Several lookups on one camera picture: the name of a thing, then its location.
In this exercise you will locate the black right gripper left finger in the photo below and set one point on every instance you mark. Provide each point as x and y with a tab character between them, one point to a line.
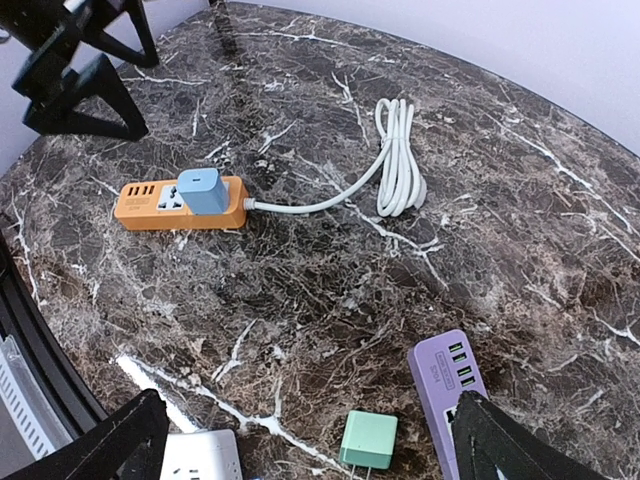
129	444

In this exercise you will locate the white slotted cable duct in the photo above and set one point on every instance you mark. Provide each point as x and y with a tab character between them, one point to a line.
30	413

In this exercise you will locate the blue charger plug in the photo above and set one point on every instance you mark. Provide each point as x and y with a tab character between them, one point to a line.
203	191

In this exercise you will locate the green charger plug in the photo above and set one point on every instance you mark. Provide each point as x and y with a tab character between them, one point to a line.
368	441

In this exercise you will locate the purple power strip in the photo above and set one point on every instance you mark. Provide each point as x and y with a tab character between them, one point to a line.
442	367

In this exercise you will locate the white cube adapter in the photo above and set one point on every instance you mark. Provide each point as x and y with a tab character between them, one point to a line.
202	455

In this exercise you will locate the black front rail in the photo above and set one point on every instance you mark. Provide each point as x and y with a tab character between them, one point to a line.
72	401

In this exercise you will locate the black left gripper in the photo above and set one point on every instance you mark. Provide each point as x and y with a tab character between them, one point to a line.
72	86

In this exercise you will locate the orange power strip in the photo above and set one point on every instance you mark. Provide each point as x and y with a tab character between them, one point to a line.
157	205

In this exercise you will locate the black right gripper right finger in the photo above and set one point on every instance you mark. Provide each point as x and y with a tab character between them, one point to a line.
488	443

